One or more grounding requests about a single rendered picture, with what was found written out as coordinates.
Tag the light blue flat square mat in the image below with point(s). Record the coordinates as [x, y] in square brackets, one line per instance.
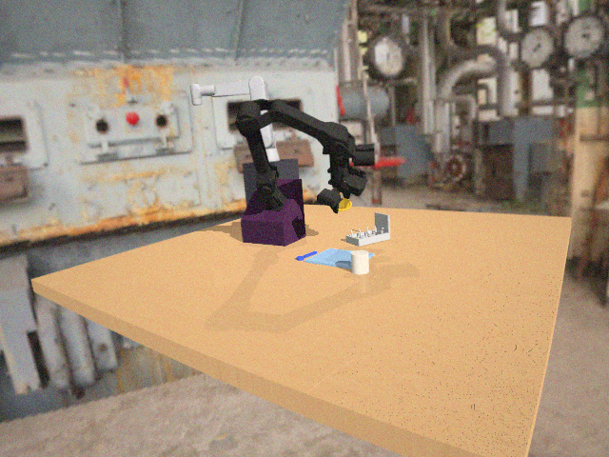
[339, 258]

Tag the yellow round plate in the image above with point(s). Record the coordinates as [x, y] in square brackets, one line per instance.
[345, 204]

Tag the white cup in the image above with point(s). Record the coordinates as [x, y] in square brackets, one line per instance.
[360, 262]

